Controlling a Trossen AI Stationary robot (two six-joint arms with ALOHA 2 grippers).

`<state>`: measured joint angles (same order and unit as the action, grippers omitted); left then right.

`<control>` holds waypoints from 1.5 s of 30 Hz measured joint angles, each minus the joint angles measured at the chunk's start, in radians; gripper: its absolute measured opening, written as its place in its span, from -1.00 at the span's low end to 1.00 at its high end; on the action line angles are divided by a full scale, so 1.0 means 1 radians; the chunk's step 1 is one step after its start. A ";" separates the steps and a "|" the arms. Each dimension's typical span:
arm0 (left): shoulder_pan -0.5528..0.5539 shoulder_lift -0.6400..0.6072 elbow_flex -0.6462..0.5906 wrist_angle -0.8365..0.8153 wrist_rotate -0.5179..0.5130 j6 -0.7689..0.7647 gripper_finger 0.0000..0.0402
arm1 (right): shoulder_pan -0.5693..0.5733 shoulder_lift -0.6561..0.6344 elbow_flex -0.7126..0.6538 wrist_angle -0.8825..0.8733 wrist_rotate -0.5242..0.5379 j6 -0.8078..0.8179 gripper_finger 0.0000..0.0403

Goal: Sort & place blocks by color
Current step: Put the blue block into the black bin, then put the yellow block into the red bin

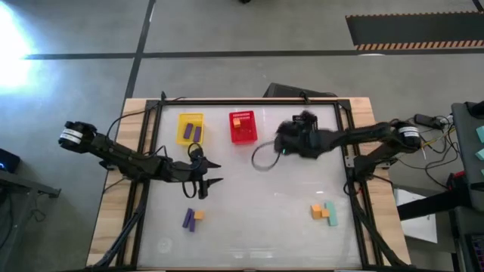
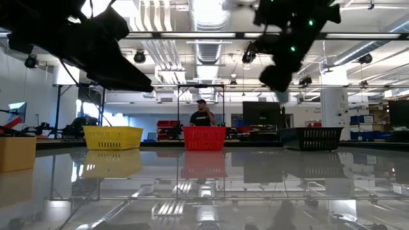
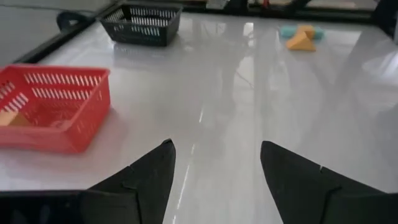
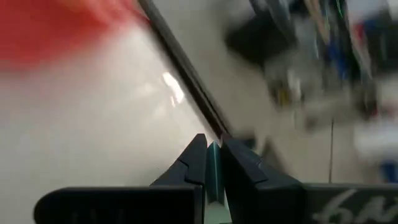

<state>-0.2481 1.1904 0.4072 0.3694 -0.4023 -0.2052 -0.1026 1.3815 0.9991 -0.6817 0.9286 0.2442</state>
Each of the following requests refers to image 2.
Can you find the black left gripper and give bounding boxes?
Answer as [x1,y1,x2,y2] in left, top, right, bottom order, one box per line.
[59,5,155,94]

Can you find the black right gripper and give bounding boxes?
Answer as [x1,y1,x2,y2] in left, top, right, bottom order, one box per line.
[251,34,310,93]

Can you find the black monitor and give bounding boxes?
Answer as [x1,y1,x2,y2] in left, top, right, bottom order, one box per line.
[387,99,409,128]
[242,101,286,130]

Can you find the yellow plastic basket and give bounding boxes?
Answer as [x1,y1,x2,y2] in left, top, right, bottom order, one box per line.
[82,125,144,151]

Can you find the white building column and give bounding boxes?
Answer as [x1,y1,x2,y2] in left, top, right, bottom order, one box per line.
[320,68,350,141]

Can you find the red storage bin stack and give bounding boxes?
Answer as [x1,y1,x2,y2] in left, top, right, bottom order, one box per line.
[156,119,182,142]

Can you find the black plastic basket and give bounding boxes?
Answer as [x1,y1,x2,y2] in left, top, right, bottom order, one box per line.
[276,126,344,152]

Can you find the standing person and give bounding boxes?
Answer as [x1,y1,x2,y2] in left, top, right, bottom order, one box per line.
[189,98,217,127]

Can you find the red plastic basket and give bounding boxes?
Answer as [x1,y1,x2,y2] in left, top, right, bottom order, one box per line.
[182,126,228,152]

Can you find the blue storage bin row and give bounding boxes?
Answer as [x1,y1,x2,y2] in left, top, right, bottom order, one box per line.
[349,130,392,141]

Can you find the small lit monitor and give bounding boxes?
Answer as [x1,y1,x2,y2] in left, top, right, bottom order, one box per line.
[8,101,27,124]

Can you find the red angled bar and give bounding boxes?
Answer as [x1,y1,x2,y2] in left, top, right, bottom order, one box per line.
[0,116,24,135]

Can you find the long black arm cable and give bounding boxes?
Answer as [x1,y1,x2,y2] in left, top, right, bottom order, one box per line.
[59,59,113,128]

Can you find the black workstation frame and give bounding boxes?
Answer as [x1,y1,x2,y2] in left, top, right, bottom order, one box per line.
[52,83,107,139]
[176,84,226,128]

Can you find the black overhead frame bar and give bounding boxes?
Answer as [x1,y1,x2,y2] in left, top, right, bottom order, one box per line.
[0,31,409,42]

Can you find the silver ventilation duct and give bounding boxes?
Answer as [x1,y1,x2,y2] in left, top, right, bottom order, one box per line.
[187,0,233,66]

